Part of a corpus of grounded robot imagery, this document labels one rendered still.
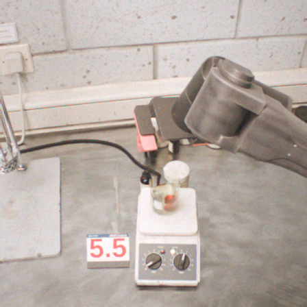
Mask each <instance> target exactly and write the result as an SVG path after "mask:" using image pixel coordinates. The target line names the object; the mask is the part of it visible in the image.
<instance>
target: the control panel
mask: <svg viewBox="0 0 307 307"><path fill-rule="evenodd" d="M162 249H163V250H164V253H163V254H162V253H161V251H162ZM171 250H175V253H174V254H172V253H171ZM150 254H157V255H159V256H161V266H160V267H159V268H158V269H150V268H149V267H148V266H146V257H147V256H148V255H150ZM178 254H186V255H187V256H188V257H189V259H190V264H189V266H188V268H187V269H185V270H179V269H177V268H175V265H174V259H175V257H176V256H177V255H178ZM138 279H139V280H197V244H188V243H182V244H155V243H139V255H138Z"/></svg>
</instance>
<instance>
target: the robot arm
mask: <svg viewBox="0 0 307 307"><path fill-rule="evenodd" d="M292 105H293V101H292V99H291V98H290V97H289V96H288V95H285V94H284V93H281V92H280V91H278V90H276V89H274V88H272V87H270V86H268V85H266V84H264V83H262V82H259V81H258V80H256V79H255V76H254V75H253V73H252V71H251V70H250V69H248V68H246V67H244V66H242V65H240V64H237V63H235V62H232V61H231V60H229V59H227V58H223V57H220V56H212V57H207V58H206V59H205V60H204V62H203V63H202V65H201V66H200V67H199V68H198V70H197V71H196V73H195V75H194V77H192V79H191V80H190V82H189V83H188V84H187V86H186V88H185V89H184V90H183V91H182V94H181V95H180V96H179V97H162V98H154V99H152V100H151V101H150V102H149V104H144V105H137V106H135V108H134V110H133V114H134V120H135V122H136V128H137V147H138V152H144V151H153V150H157V145H156V142H155V138H154V132H155V131H154V127H153V123H152V121H151V118H156V122H157V125H158V131H157V133H158V138H159V141H160V142H161V143H164V142H165V141H170V140H184V139H187V140H188V143H190V144H193V146H198V145H207V144H215V145H218V146H220V147H221V148H223V149H225V150H227V151H229V152H231V153H233V154H235V155H236V152H238V153H240V154H242V155H244V156H246V157H248V158H250V159H252V160H254V161H263V162H267V163H270V164H274V165H276V166H279V167H282V168H284V169H287V170H289V171H292V172H295V173H297V174H299V175H301V176H302V177H305V178H306V179H307V124H306V123H305V122H303V121H302V120H300V119H299V118H297V117H296V116H295V115H294V114H293V113H292Z"/></svg>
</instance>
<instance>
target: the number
mask: <svg viewBox="0 0 307 307"><path fill-rule="evenodd" d="M88 258H94V259H101V258H128V239H127V237H112V238H88Z"/></svg>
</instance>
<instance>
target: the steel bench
mask: <svg viewBox="0 0 307 307"><path fill-rule="evenodd" d="M79 139H91V140H103V141H107V142H110V143H116V144H119V145H121V146H122V147H123V148H125V149H126V150H127V151H128V152H129V153H130V154H131V155H132V156H133V157H134V158H135V159H136V160H137V161H138V162H139V163H141V164H143V165H145V166H146V167H149V168H150V169H153V170H156V169H157V168H158V167H165V165H166V164H168V163H170V162H173V161H180V162H183V163H185V164H187V165H188V167H189V181H188V187H189V188H193V189H194V190H195V192H196V195H197V201H198V212H199V216H198V222H199V240H200V276H199V284H197V286H137V285H136V282H135V280H134V279H135V258H136V228H137V218H138V198H139V194H140V193H141V190H140V178H141V176H142V175H143V171H144V170H145V169H144V168H142V167H141V166H140V165H138V164H136V163H135V162H134V161H133V160H132V159H131V158H130V157H129V156H128V155H127V154H126V153H125V152H124V151H123V150H122V149H121V148H119V147H117V146H115V145H111V144H107V143H95V142H74V143H64V144H60V145H52V146H46V147H41V148H37V149H32V150H28V151H23V152H20V154H21V157H22V160H23V161H24V160H40V159H46V158H59V159H60V161H61V196H60V226H61V253H60V255H59V256H54V257H53V256H50V257H44V258H30V259H26V260H12V261H7V262H4V261H3V262H0V307H307V179H306V178H305V177H302V176H301V175H299V174H297V173H295V172H292V171H289V170H287V169H284V168H282V167H279V166H276V165H274V164H270V163H267V162H263V161H254V160H252V159H250V158H248V157H246V156H244V155H242V154H240V153H238V152H236V155H235V154H233V153H231V152H229V151H227V150H225V149H223V148H212V147H209V146H208V145H198V146H193V144H189V145H182V144H180V150H179V152H178V153H170V152H169V145H167V146H165V147H158V154H157V156H156V157H154V158H148V157H146V156H145V155H144V152H138V147H137V128H136V123H122V124H115V125H103V126H97V127H85V128H78V129H71V130H59V131H52V132H40V133H34V134H26V135H25V140H24V141H23V143H22V144H20V145H19V150H21V149H26V148H30V147H37V146H41V145H47V144H51V143H57V142H62V141H66V140H79ZM115 176H117V177H118V179H119V187H118V195H119V199H118V203H119V204H124V205H126V206H127V207H128V208H129V209H130V221H129V223H128V224H127V225H126V226H124V227H122V228H114V227H112V226H111V225H110V224H109V223H108V220H107V215H106V213H107V210H108V208H109V207H110V206H111V205H113V204H116V191H115V187H114V182H113V179H114V177H115ZM116 233H128V239H129V247H130V267H120V268H102V269H100V268H87V262H88V261H87V242H86V235H87V234H116Z"/></svg>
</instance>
